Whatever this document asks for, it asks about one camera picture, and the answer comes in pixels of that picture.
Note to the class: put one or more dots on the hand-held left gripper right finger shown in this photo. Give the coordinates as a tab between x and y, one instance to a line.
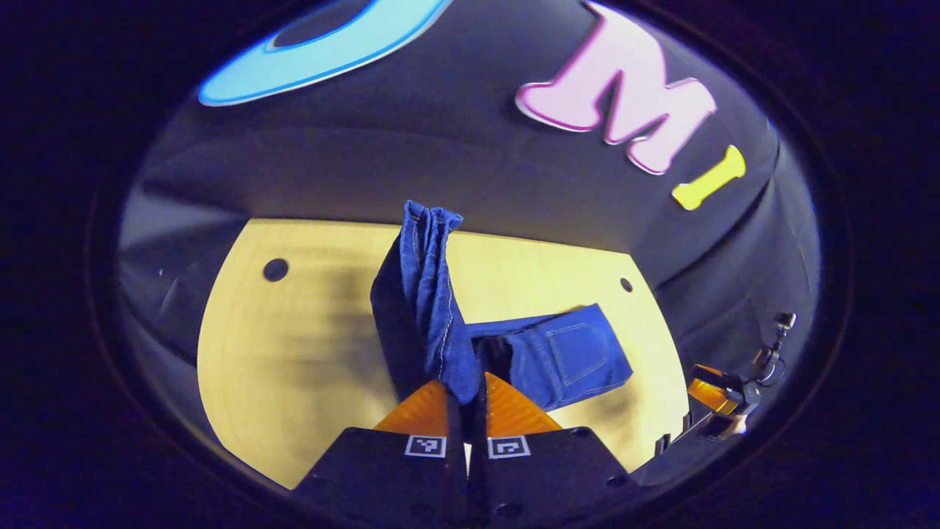
543	477

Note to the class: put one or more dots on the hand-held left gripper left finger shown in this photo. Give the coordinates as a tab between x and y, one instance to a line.
389	477

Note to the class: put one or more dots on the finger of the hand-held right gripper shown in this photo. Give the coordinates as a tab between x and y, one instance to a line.
709	398
716	375

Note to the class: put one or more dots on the blue denim jeans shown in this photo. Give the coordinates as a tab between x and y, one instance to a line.
426	316

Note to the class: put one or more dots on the black table edge clamp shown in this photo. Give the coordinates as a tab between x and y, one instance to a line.
688	422

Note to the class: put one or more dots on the black backdrop cloth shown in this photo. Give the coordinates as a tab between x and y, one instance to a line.
440	147

